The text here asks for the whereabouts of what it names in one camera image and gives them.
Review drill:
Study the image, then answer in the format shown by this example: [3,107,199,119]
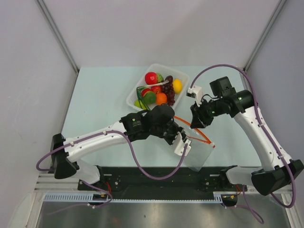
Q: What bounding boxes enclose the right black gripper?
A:
[190,98,224,129]

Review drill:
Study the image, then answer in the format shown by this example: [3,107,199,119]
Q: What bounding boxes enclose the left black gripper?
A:
[150,120,186,146]

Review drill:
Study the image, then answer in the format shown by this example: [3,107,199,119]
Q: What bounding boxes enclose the clear zip bag orange zipper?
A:
[174,116,215,172]

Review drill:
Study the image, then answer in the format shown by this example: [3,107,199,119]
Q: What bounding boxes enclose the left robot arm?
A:
[51,104,191,190]

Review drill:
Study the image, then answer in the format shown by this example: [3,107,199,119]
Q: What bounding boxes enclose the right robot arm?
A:
[187,77,304,196]

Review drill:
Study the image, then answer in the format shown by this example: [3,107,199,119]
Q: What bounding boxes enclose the orange fruit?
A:
[156,93,168,105]

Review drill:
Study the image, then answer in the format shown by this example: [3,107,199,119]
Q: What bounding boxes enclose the yellow lemon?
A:
[172,79,183,94]

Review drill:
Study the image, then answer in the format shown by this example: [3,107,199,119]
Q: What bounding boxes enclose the red green apple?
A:
[141,88,156,105]

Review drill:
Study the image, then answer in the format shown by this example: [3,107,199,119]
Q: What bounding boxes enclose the dark purple grape bunch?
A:
[161,82,175,106]

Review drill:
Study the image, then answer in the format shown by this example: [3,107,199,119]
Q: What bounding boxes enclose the yellow green pear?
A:
[134,99,147,110]

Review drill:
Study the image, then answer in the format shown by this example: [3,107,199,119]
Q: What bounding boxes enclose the small red apple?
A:
[151,85,162,94]

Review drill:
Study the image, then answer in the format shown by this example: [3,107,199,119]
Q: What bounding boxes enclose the dark plum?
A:
[165,76,173,83]

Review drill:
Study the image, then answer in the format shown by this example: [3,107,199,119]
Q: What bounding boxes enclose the green custard apple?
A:
[156,73,164,83]

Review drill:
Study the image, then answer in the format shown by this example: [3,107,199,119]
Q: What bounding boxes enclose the large red apple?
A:
[144,72,158,85]

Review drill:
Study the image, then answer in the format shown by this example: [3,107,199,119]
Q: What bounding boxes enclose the white plastic basket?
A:
[126,64,190,111]

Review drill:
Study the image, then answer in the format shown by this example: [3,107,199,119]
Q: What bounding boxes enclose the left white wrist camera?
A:
[172,133,192,156]

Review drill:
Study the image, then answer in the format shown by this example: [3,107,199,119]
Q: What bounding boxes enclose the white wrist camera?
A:
[172,133,192,156]
[186,86,204,106]

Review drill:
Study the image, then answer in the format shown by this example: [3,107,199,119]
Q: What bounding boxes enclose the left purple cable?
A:
[36,130,188,180]

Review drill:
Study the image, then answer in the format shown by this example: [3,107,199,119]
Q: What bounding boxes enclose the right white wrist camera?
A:
[186,86,204,106]

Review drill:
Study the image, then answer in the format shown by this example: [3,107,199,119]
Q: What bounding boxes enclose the right aluminium rail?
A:
[240,69,251,91]

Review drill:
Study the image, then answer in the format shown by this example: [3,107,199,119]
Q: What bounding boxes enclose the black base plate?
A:
[77,167,247,201]

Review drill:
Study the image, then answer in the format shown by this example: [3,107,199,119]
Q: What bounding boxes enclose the right white cable duct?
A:
[213,191,240,206]

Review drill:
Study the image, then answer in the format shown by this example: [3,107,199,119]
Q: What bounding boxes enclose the white cable duct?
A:
[44,192,112,203]
[213,191,240,206]

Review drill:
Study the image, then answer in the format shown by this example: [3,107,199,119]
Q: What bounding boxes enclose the left white cable duct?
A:
[44,192,112,203]

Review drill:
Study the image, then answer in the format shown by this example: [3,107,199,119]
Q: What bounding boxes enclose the right aluminium frame post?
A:
[243,0,288,72]

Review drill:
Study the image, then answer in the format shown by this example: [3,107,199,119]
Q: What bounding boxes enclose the aluminium frame post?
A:
[35,0,80,75]
[243,0,288,72]

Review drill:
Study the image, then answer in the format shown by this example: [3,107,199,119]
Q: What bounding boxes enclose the left aluminium frame post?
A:
[35,0,80,75]

